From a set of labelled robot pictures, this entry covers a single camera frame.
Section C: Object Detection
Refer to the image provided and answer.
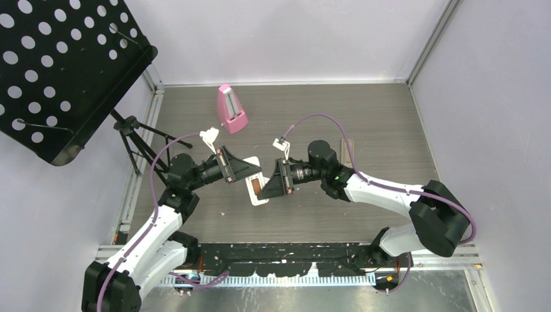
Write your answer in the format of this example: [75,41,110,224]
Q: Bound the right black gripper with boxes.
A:
[259,159,326,202]

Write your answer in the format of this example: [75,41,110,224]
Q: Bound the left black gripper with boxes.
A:
[188,146,261,191]

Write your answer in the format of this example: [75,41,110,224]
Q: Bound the white remote control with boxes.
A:
[245,172,269,206]

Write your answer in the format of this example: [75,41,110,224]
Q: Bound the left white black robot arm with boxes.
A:
[81,146,262,311]

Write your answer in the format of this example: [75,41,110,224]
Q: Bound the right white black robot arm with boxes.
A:
[252,140,471,267]

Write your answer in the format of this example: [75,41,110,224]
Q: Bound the pink metronome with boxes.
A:
[217,84,249,134]

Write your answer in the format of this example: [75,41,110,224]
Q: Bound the black tripod stand legs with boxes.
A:
[110,110,176,176]

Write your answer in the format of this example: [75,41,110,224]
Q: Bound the black perforated music stand desk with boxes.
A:
[1,1,158,166]

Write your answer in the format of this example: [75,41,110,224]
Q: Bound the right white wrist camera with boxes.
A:
[272,136,290,160]

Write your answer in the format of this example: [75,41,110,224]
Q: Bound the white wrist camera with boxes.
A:
[199,127,220,154]
[272,136,290,160]

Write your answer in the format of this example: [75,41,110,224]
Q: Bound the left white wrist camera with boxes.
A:
[199,127,220,154]

